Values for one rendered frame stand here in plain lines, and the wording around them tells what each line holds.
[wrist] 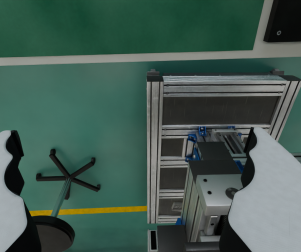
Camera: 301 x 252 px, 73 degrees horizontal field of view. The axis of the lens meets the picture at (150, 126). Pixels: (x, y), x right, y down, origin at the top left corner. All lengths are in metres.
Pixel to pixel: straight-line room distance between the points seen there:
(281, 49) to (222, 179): 0.35
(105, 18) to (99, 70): 0.84
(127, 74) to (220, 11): 0.88
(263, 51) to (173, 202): 1.38
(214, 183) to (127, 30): 0.40
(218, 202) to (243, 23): 0.40
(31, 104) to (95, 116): 0.42
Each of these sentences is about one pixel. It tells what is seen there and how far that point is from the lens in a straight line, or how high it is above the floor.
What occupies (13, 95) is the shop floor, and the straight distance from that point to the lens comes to 1.60.
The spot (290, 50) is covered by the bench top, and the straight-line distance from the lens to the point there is 0.63.
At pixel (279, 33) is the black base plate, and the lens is 0.58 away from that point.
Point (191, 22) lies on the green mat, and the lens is 0.52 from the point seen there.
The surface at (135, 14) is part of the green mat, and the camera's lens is 0.51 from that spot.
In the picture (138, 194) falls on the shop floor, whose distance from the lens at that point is 1.97.
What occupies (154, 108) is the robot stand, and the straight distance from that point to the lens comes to 1.16.
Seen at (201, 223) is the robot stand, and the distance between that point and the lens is 0.54.
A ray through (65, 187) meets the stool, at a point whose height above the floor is 0.17.
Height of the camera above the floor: 1.26
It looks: 58 degrees down
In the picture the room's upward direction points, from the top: 176 degrees clockwise
